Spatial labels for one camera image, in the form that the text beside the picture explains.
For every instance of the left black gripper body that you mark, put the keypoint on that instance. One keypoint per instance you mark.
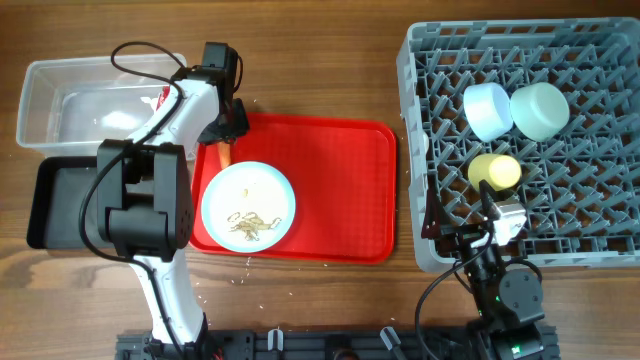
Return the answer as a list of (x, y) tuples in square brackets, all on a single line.
[(234, 122)]

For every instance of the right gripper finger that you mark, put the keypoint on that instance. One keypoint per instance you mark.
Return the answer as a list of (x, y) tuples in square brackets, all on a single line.
[(434, 217), (488, 200)]

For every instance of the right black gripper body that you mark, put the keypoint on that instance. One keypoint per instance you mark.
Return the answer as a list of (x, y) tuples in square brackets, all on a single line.
[(461, 233)]

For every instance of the orange carrot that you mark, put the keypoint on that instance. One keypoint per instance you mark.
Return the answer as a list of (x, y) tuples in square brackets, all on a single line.
[(224, 152)]

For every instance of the yellow plastic cup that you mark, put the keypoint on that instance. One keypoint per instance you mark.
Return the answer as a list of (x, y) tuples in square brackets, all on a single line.
[(500, 171)]

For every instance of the red snack wrapper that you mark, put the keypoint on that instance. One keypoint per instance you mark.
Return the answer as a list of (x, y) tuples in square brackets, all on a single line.
[(162, 97)]

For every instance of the light blue plate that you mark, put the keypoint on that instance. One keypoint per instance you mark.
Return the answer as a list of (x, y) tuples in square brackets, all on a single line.
[(224, 188)]

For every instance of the light blue bowl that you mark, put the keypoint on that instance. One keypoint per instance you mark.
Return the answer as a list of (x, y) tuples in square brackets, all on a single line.
[(487, 110)]

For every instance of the mint green bowl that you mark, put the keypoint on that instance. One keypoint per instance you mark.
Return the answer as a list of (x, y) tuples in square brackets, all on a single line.
[(539, 111)]

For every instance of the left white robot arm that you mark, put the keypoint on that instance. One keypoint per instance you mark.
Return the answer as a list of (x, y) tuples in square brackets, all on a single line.
[(198, 95)]

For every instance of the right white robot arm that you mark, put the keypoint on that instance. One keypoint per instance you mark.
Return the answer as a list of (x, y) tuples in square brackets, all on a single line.
[(508, 294)]

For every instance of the grey dishwasher rack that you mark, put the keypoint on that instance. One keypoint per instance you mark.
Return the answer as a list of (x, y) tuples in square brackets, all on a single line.
[(580, 189)]

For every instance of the food scraps on plate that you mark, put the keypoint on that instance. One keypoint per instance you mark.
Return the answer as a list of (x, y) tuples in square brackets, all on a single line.
[(253, 213)]

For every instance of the red serving tray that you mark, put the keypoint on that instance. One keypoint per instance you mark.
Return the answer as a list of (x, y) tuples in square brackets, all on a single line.
[(343, 174)]

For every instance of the clear plastic bin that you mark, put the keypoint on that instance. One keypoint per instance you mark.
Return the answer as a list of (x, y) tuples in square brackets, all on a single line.
[(69, 106)]

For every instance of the black plastic tray bin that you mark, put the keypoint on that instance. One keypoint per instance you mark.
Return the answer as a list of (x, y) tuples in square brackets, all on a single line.
[(60, 210)]

